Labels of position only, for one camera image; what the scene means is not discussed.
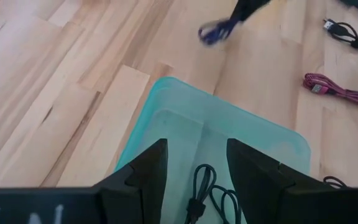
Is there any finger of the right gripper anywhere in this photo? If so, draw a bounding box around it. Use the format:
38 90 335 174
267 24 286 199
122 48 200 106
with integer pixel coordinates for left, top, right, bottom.
231 0 258 22
237 0 272 22

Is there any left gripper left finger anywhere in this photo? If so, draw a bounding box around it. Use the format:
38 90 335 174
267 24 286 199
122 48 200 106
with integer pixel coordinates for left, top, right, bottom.
93 138 169 224

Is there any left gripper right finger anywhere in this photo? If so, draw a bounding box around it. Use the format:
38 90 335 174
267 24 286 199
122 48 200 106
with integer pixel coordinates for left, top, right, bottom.
226 138 323 224

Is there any dark green USB cable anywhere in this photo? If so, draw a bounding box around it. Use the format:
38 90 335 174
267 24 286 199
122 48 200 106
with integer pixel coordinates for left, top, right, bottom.
183 164 244 224

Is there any teal translucent plastic bin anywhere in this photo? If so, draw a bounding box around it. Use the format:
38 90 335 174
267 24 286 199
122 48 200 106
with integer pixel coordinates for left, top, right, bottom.
114 76 312 224

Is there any pink braided USB cable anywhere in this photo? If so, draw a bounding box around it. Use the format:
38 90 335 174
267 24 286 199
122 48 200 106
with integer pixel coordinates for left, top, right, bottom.
302 72 358 112

